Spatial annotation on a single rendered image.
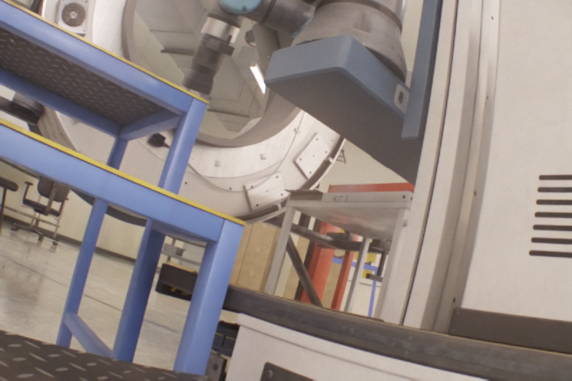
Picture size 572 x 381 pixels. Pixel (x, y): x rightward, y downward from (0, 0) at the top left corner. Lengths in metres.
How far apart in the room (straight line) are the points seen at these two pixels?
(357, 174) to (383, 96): 10.12
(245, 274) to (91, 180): 7.60
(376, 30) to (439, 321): 0.42
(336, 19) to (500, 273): 0.44
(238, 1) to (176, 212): 0.62
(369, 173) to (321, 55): 10.15
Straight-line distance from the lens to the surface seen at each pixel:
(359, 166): 10.87
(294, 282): 7.88
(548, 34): 0.58
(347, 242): 2.38
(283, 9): 1.09
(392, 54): 0.71
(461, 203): 0.69
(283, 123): 1.84
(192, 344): 0.58
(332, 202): 1.58
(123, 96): 0.95
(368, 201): 1.47
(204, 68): 1.21
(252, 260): 8.07
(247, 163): 1.79
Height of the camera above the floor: 0.33
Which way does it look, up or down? 16 degrees up
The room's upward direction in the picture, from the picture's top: 15 degrees clockwise
